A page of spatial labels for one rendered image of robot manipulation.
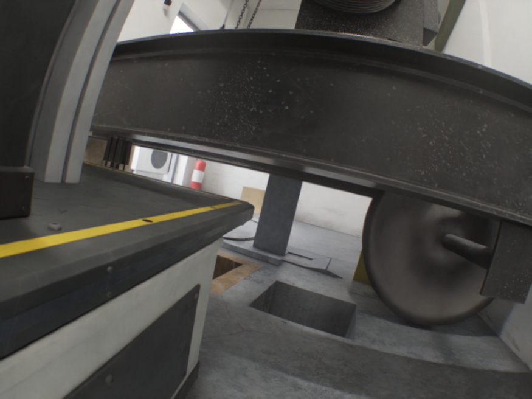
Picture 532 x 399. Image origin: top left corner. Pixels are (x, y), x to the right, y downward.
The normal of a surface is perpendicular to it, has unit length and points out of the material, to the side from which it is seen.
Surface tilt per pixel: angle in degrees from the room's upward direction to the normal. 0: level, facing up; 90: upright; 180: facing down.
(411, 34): 90
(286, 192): 90
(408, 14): 90
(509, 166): 90
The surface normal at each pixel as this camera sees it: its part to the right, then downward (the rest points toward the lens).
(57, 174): 0.96, 0.23
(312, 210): -0.32, -0.01
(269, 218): -0.11, 0.04
